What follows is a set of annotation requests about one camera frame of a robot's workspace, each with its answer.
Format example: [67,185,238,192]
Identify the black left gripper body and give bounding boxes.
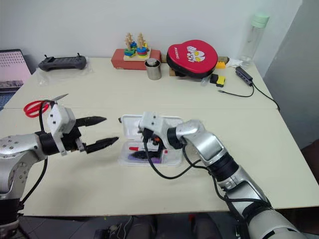
[61,125,88,153]

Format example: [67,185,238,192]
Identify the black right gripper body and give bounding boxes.
[137,127,163,151]

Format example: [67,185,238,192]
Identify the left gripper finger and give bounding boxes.
[75,116,108,128]
[86,136,120,154]

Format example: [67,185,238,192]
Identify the red marker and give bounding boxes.
[128,145,169,157]

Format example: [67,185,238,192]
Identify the purple marker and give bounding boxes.
[127,152,163,165]

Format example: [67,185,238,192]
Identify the clear plastic pencil case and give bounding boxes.
[117,114,184,168]

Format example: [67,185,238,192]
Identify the clear plastic bag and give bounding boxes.
[35,59,95,87]

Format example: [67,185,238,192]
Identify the black remote controller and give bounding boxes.
[37,53,87,72]

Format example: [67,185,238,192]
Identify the red rectangular box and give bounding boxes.
[111,48,162,71]

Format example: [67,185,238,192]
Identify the metal cylinder cup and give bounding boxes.
[144,58,163,81]

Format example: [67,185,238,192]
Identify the blue mesh surface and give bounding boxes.
[0,91,13,111]

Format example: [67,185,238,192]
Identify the red heart shaped pad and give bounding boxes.
[165,39,219,79]

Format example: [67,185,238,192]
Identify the open laptop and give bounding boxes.
[0,48,32,94]

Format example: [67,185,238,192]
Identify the black usb hub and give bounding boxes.
[235,66,254,87]

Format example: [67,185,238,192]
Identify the white crumpled tissue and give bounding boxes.
[225,57,244,69]

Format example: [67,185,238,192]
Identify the clear bottle green lid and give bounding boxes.
[237,13,271,67]

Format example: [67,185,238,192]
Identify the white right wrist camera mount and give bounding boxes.
[138,112,173,150]

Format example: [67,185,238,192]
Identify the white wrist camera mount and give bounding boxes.
[47,103,76,157]
[138,112,173,150]

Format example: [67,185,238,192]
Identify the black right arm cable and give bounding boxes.
[142,135,253,223]

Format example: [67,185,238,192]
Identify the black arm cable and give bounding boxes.
[20,99,54,207]
[142,135,253,223]

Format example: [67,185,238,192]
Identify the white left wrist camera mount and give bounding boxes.
[47,103,76,157]

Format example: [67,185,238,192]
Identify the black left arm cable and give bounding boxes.
[20,99,54,207]

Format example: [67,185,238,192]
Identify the red handled scissors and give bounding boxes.
[23,93,69,118]

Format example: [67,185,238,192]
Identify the wooden ring stacking toy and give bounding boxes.
[123,32,152,62]

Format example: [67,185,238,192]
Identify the black cable with plug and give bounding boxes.
[217,83,255,98]

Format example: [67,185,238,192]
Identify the black hub cable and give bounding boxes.
[252,83,281,111]

